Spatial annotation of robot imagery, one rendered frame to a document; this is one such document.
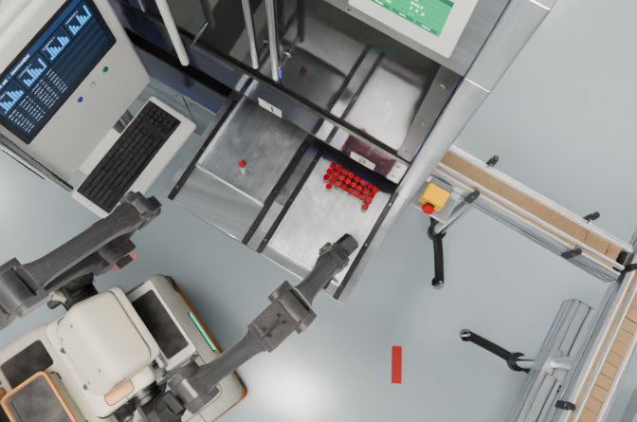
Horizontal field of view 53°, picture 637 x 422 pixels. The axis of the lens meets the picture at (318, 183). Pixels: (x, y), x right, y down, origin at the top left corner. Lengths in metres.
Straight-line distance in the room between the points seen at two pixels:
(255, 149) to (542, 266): 1.58
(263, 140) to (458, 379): 1.46
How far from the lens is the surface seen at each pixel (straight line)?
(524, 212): 2.11
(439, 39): 1.17
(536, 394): 2.52
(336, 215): 2.08
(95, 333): 1.60
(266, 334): 1.42
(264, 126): 2.16
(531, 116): 3.32
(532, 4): 1.01
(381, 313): 2.94
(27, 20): 1.70
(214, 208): 2.10
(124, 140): 2.28
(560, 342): 2.56
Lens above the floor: 2.91
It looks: 75 degrees down
